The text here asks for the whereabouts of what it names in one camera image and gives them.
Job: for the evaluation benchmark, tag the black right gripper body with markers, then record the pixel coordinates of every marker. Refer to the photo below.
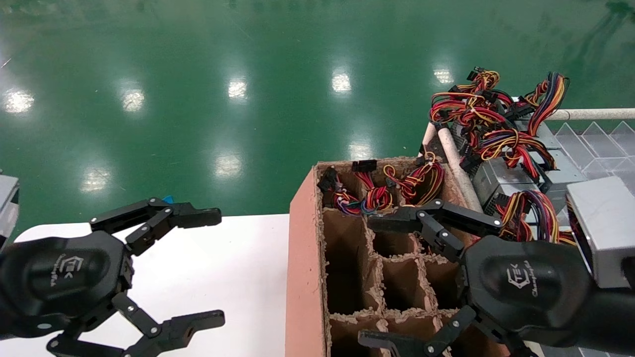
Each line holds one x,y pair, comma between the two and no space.
526,287

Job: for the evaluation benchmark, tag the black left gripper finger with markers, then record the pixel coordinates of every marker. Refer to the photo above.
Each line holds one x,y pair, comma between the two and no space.
188,325
163,215

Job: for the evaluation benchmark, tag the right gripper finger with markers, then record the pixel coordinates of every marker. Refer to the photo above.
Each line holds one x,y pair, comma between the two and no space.
397,344
446,215

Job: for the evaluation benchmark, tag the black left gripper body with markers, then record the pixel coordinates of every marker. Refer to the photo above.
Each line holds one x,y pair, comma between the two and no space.
59,277

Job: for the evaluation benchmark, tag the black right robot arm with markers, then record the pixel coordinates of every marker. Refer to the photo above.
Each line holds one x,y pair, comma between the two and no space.
615,317

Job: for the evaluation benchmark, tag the small blue scrap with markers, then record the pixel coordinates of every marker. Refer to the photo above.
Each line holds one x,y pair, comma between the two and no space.
168,199

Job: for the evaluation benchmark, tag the long white rack pipe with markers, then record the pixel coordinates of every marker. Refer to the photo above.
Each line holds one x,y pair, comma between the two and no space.
459,168

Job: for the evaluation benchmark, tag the short white rack pipe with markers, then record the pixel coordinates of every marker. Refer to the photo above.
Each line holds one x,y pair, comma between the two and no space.
428,134

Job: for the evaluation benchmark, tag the grey power supply held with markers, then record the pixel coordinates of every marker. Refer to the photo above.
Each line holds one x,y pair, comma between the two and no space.
605,223

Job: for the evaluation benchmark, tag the brown divided cardboard box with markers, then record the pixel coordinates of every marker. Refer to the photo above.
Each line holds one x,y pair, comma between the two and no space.
302,272

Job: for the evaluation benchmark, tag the transparent ridged plastic sheet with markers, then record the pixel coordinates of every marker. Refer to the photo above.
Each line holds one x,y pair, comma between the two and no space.
605,148

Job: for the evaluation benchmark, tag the white horizontal rack pipe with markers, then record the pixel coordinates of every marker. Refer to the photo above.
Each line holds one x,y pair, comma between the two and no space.
595,114

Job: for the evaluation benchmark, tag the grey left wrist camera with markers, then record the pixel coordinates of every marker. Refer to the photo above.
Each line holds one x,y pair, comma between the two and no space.
7,203

